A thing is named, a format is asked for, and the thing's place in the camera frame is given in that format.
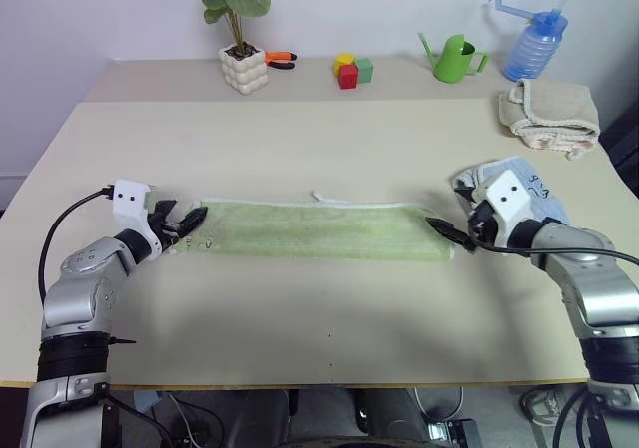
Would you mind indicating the green plant in white pot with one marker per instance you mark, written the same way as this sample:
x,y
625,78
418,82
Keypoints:
x,y
243,66

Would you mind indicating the blue and white cloth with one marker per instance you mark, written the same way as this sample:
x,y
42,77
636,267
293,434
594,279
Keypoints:
x,y
541,188

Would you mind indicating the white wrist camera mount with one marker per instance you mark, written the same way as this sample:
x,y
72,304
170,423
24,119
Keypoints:
x,y
129,203
509,196

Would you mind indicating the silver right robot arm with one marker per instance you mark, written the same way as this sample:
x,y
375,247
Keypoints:
x,y
594,278

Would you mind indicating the blue plastic pump bottle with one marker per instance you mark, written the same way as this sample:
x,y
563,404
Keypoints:
x,y
531,51

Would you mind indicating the light green towel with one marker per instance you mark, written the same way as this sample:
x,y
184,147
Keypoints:
x,y
319,228

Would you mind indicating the black box under table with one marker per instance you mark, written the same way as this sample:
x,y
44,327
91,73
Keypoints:
x,y
456,433

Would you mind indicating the green watering can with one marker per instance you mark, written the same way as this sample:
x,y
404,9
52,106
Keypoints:
x,y
451,61

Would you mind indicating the yellow wooden cube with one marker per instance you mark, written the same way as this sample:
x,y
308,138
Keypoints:
x,y
344,61

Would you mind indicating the black chair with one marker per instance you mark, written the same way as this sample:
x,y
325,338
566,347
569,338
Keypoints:
x,y
624,148

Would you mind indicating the red wooden cube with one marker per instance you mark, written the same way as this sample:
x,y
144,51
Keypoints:
x,y
348,77

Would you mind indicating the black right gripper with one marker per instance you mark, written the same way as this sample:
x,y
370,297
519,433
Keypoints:
x,y
486,226

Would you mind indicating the green wooden cube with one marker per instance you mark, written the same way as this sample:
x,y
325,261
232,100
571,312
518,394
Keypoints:
x,y
365,70

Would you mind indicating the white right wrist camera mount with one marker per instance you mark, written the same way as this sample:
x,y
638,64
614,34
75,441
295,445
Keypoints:
x,y
509,196

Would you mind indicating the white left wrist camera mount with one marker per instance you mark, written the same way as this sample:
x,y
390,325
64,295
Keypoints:
x,y
129,203

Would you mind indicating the folded beige towel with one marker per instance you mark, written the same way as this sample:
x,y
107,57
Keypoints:
x,y
554,111

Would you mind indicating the grey sneaker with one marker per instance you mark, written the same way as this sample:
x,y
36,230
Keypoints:
x,y
541,405

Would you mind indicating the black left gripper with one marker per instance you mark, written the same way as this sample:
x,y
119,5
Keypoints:
x,y
162,231

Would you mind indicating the dark rounded shape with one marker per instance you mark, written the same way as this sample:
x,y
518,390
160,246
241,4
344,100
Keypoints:
x,y
389,413

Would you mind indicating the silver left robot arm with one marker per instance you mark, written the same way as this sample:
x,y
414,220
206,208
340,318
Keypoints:
x,y
75,288

